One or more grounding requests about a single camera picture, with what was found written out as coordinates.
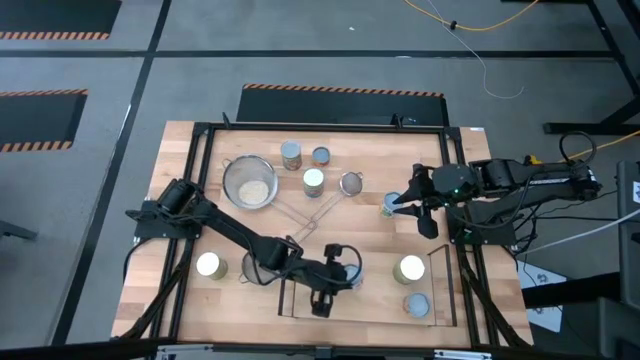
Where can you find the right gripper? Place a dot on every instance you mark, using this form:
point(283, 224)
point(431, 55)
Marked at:
point(455, 182)

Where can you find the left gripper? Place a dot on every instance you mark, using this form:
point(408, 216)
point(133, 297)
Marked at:
point(315, 277)

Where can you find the mixed fruit can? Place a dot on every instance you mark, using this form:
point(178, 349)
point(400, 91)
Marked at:
point(387, 207)

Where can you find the tall green oranges can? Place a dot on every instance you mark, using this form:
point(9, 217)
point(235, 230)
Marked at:
point(411, 269)

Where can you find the diced tomatoes can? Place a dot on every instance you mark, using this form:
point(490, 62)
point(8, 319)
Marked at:
point(313, 180)

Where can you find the green pears can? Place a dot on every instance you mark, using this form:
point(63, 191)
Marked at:
point(210, 265)

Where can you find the blue peaches can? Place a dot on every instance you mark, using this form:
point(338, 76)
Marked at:
point(291, 152)

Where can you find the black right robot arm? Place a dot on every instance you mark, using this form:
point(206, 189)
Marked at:
point(525, 175)

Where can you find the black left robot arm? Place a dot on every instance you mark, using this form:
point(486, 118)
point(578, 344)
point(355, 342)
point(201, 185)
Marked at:
point(235, 232)

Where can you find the small metal mesh strainer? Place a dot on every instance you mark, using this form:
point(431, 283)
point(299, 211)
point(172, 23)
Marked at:
point(351, 184)

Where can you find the small red tomato can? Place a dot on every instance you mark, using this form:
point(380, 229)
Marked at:
point(416, 305)

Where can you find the small orange-rimmed can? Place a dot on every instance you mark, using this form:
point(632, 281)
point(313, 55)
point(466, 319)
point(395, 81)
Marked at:
point(321, 156)

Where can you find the black hazard-striped floor mat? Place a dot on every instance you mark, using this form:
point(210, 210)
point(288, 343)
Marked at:
point(60, 15)
point(40, 120)
point(340, 107)

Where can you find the white paper sheet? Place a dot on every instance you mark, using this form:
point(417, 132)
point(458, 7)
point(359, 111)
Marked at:
point(542, 300)

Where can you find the large metal mesh strainer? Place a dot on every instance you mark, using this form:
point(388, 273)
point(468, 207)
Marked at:
point(240, 175)

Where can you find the black metal stand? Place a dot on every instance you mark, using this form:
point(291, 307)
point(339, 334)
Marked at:
point(607, 120)

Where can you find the grey cabinet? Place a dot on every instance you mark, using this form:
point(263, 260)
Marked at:
point(630, 220)

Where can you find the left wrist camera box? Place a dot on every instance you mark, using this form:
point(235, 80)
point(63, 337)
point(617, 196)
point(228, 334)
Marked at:
point(333, 251)

